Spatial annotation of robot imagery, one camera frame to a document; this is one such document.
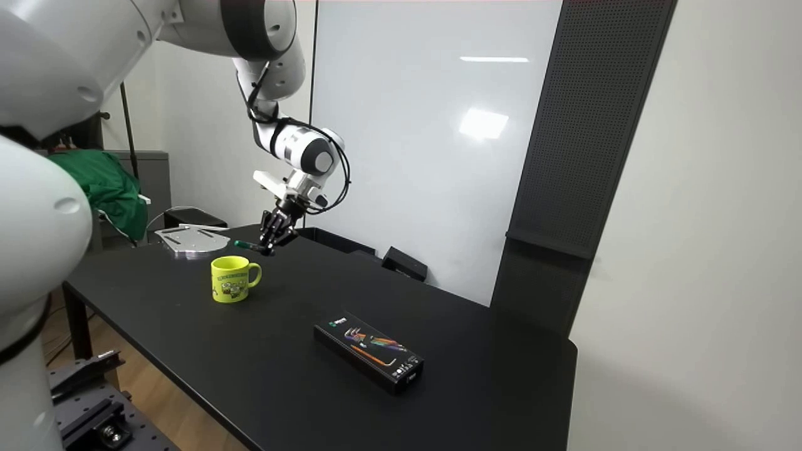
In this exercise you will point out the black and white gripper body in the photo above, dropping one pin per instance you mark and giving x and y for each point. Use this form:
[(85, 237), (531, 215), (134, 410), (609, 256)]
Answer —
[(291, 212)]

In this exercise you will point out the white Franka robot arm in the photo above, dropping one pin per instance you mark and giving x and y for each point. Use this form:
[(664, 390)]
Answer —
[(51, 59)]

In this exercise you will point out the yellow-green printed cup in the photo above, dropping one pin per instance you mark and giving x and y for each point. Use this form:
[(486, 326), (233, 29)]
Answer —
[(227, 282)]

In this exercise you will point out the long flat black case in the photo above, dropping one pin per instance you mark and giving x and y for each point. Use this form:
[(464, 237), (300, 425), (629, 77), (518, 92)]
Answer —
[(335, 241)]

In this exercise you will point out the small black box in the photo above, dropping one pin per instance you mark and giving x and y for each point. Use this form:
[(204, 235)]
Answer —
[(407, 265)]

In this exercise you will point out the black box with colourful print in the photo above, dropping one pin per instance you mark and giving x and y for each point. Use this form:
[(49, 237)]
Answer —
[(367, 349)]

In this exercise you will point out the green cloth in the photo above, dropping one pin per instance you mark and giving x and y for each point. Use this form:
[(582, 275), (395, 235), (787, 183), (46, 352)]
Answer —
[(104, 192)]

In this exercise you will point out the large white whiteboard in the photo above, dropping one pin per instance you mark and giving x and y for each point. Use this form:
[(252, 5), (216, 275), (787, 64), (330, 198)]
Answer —
[(466, 166)]

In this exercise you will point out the black table leg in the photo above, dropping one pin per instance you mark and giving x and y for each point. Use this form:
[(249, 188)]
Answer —
[(78, 326)]

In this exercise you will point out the black perforated mounting table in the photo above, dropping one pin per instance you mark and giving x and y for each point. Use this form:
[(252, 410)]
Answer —
[(102, 410)]

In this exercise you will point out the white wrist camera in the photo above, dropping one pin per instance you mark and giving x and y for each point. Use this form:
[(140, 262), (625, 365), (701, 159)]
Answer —
[(267, 182)]

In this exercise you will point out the black wall pillar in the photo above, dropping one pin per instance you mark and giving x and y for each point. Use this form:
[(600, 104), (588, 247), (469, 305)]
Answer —
[(578, 151)]

